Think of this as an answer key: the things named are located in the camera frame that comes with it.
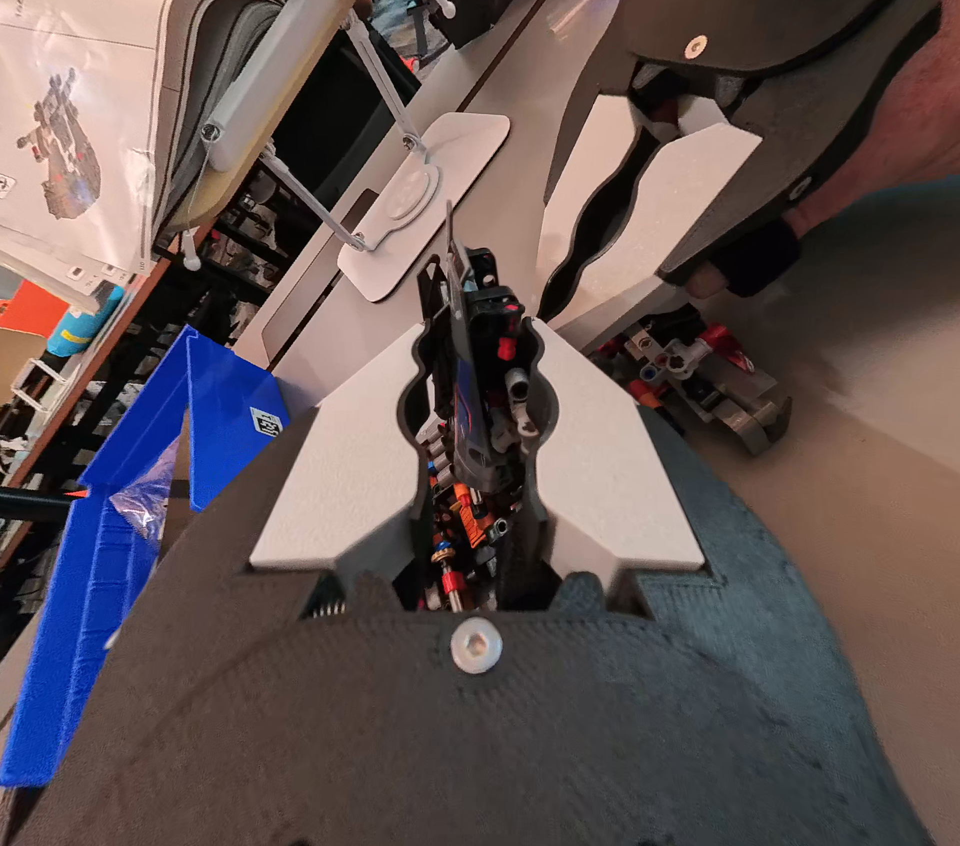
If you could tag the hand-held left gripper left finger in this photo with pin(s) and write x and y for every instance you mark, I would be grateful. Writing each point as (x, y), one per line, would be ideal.
(345, 478)

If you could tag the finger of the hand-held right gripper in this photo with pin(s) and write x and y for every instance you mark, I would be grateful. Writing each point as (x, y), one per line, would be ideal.
(581, 178)
(690, 200)

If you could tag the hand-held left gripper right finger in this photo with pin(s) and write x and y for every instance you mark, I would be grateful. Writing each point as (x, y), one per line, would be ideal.
(607, 478)

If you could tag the small grey lego subassembly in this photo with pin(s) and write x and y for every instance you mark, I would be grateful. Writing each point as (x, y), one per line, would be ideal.
(690, 354)

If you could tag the large dark lego model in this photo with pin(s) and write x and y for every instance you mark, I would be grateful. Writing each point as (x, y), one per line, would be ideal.
(480, 336)

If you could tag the person's right forearm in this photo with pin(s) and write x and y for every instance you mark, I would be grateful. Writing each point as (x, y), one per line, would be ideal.
(930, 73)

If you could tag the lego instruction book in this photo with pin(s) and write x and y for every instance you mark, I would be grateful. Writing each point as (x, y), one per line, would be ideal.
(90, 73)

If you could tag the person's right hand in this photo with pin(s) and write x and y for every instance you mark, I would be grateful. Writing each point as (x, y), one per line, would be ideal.
(855, 170)

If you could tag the white book stand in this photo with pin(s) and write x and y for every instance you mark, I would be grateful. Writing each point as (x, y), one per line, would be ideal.
(450, 185)

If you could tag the clear plastic bag of parts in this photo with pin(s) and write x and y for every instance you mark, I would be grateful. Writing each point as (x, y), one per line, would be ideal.
(146, 493)

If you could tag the small orange cone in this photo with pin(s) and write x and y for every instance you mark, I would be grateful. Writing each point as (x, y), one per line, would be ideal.
(76, 492)

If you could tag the blue plastic bin with tag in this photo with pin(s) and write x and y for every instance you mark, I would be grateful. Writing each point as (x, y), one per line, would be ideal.
(97, 598)

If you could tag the teal blue package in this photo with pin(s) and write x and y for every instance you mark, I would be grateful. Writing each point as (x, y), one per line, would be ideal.
(82, 328)

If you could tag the black metal pole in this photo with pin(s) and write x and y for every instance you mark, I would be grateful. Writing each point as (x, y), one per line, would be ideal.
(30, 504)

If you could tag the orange box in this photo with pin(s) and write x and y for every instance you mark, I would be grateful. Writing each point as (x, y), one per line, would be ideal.
(30, 309)

